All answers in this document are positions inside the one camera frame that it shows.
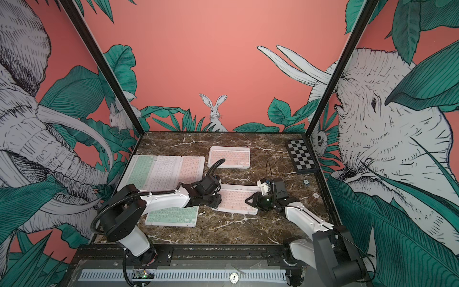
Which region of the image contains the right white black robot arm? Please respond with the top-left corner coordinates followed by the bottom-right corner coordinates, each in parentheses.
top-left (245, 192), bottom-right (368, 287)

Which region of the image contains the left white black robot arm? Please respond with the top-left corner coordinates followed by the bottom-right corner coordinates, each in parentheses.
top-left (90, 183), bottom-right (222, 266)

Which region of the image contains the near green keyboard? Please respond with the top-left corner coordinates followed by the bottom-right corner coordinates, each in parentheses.
top-left (145, 206), bottom-right (199, 227)

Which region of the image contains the green keyboard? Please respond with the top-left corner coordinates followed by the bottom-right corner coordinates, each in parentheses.
top-left (117, 155), bottom-right (157, 191)
top-left (145, 206), bottom-right (199, 227)

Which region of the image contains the left white keyboard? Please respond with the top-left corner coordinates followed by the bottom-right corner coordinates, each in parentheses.
top-left (146, 155), bottom-right (181, 191)

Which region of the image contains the black white checkerboard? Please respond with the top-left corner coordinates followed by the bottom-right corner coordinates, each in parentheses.
top-left (286, 139), bottom-right (318, 174)

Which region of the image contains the far left green keyboard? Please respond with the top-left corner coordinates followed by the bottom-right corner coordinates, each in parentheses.
top-left (117, 155), bottom-right (157, 191)

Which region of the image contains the round silver lock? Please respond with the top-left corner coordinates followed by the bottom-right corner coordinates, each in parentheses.
top-left (229, 272), bottom-right (240, 284)

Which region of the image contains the small electronics board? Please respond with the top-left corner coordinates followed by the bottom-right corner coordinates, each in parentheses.
top-left (132, 270), bottom-right (155, 281)

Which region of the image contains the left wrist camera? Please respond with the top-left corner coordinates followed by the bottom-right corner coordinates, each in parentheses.
top-left (196, 175), bottom-right (221, 196)

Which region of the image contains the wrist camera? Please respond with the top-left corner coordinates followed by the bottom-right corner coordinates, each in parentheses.
top-left (196, 175), bottom-right (221, 196)
top-left (257, 178), bottom-right (287, 196)

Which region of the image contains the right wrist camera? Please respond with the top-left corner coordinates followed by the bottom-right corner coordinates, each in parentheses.
top-left (257, 178), bottom-right (287, 196)

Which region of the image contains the black front mounting rail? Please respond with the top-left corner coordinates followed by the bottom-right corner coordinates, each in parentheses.
top-left (71, 244), bottom-right (361, 267)

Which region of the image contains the white slotted cable duct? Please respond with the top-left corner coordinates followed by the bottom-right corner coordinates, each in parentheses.
top-left (77, 269), bottom-right (287, 283)

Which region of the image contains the left black frame post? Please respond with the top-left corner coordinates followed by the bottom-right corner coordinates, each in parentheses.
top-left (59, 0), bottom-right (145, 137)

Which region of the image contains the black frame post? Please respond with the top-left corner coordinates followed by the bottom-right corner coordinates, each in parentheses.
top-left (59, 0), bottom-right (145, 137)
top-left (305, 0), bottom-right (378, 139)

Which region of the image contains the right black frame post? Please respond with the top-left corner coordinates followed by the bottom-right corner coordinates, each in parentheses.
top-left (305, 0), bottom-right (378, 139)

